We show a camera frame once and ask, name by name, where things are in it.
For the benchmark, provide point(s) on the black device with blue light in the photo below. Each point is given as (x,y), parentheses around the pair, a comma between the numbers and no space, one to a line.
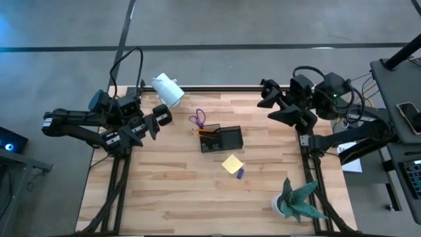
(13,140)

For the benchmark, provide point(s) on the black aluminium table frame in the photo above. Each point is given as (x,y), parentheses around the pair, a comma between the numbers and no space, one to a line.
(230,89)

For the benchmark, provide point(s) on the smartphone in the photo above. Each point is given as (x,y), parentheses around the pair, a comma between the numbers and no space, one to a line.
(408,116)

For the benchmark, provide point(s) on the white paper sheet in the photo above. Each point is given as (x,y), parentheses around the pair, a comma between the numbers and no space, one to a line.
(353,166)

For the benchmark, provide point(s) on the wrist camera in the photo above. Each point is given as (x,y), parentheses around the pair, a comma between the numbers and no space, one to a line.
(301,86)
(128,107)

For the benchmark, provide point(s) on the black metal stand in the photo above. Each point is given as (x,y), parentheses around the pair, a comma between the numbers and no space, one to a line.
(33,163)

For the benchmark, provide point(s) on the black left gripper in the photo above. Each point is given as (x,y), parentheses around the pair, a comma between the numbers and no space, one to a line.
(138,122)

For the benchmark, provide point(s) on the green potted succulent plant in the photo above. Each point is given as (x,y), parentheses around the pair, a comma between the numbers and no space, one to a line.
(297,202)

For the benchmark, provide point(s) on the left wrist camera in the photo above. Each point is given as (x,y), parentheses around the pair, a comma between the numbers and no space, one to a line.
(128,107)

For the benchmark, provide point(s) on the yellow sticky note pad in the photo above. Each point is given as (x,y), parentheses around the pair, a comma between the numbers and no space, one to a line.
(232,164)

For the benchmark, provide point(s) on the black mesh desk organizer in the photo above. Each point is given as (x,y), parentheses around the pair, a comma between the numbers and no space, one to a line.
(232,140)

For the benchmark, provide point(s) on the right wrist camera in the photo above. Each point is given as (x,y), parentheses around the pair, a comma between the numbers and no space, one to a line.
(301,86)

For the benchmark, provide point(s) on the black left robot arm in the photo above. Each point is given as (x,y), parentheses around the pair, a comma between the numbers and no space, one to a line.
(72,115)

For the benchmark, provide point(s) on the grey side desk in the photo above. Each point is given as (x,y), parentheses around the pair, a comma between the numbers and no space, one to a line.
(388,98)

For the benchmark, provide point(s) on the black pole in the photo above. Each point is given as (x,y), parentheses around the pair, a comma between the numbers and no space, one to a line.
(403,54)

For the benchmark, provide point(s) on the blue eraser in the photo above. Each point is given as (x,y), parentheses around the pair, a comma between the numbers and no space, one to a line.
(240,173)

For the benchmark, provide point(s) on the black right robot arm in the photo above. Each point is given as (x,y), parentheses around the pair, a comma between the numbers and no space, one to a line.
(355,135)

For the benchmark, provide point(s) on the black keyboard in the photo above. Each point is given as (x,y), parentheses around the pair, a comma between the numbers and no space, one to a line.
(412,179)

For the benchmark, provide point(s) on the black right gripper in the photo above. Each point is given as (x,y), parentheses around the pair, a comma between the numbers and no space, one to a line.
(296,103)

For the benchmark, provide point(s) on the purple scissors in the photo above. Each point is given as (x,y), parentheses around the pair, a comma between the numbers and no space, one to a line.
(200,125)

